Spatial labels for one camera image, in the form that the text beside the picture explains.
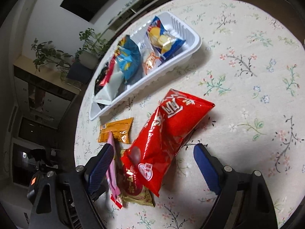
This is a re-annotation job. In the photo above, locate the pink snack packet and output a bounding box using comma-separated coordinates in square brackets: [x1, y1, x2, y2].
[106, 132, 123, 209]

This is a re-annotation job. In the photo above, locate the gold red snack packet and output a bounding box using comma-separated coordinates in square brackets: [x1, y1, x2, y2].
[118, 161, 155, 207]

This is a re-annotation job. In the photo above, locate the orange snack packet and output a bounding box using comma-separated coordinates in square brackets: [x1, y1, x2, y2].
[98, 117, 133, 144]

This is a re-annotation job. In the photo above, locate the large red snack bag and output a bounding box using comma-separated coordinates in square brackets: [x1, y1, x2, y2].
[121, 89, 215, 196]

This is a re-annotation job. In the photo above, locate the black gold snack packet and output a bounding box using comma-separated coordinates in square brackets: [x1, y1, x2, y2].
[94, 62, 109, 95]

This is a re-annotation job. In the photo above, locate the white red snack packet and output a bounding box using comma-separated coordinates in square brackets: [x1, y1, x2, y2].
[93, 55, 123, 106]

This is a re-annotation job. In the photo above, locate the blue panda snack bag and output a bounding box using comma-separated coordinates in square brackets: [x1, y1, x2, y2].
[115, 35, 141, 82]

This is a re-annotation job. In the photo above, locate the blue yellow cake packet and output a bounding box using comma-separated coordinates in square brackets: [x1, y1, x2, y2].
[147, 16, 186, 60]

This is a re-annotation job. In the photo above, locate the wooden cabinet shelf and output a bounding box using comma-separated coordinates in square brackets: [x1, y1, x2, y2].
[13, 55, 80, 128]

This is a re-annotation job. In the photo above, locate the floral white tablecloth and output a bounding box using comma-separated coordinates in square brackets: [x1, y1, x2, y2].
[75, 0, 304, 228]

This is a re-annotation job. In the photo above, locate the white potted plant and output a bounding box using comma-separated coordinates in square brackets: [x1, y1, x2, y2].
[75, 28, 111, 70]

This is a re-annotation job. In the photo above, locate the clear orange cookie packet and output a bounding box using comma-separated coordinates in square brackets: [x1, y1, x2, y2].
[141, 48, 162, 75]

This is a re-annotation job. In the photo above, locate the left dark potted plant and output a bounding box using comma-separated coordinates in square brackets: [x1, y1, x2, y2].
[31, 38, 92, 84]

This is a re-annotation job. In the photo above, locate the white tv console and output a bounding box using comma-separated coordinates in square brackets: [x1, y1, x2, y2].
[106, 0, 168, 34]

